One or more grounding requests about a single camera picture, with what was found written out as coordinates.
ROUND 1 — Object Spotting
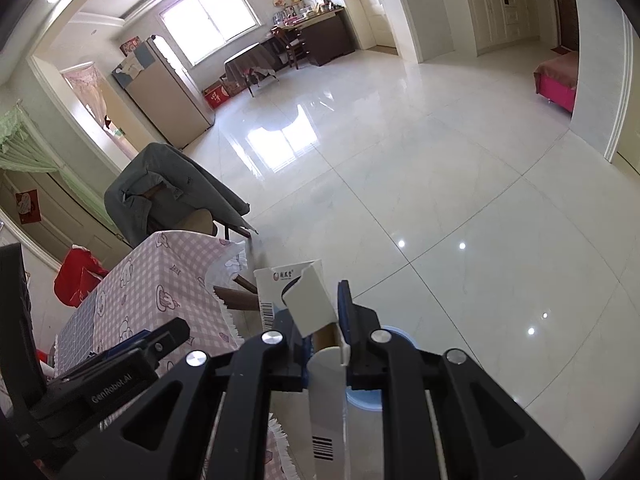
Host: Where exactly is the wooden chair at desk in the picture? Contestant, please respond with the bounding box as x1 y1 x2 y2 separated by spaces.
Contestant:
270 26 307 70

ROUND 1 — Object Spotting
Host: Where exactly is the window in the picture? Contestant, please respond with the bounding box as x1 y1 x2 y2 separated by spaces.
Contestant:
160 0 260 65

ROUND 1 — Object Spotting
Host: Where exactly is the round table dark cloth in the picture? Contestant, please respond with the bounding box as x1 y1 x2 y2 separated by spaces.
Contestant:
224 42 278 96

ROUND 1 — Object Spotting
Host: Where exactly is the red cardboard box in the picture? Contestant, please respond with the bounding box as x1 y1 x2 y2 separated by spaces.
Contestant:
203 80 231 110

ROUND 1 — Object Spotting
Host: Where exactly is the chair with grey jacket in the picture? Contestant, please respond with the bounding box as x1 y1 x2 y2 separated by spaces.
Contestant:
103 143 254 247

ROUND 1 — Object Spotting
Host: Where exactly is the beige refrigerator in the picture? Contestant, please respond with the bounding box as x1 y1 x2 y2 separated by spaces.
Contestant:
112 35 215 150

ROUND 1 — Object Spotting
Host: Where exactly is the white cardboard box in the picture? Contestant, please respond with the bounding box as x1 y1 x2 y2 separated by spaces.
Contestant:
254 260 349 479

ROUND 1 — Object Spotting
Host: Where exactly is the red covered chair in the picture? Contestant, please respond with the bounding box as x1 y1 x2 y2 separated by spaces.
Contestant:
53 245 108 308

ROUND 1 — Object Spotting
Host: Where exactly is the blue plastic trash bucket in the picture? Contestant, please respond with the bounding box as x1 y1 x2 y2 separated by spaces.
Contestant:
346 325 416 413

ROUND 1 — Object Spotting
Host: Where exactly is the dark wooden desk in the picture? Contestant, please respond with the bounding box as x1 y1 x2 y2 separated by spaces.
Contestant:
295 9 356 66

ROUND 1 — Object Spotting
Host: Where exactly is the checkered pink grey tablecloth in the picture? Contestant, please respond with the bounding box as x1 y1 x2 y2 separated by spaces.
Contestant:
52 228 302 480

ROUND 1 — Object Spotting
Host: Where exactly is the white wall cabinet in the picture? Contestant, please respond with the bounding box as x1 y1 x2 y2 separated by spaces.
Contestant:
468 0 539 54

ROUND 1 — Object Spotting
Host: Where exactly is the green door curtain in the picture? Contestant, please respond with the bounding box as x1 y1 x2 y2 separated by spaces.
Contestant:
1 103 119 236

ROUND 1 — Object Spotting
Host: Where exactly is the pink stool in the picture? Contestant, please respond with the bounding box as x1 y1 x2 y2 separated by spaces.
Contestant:
534 52 579 114

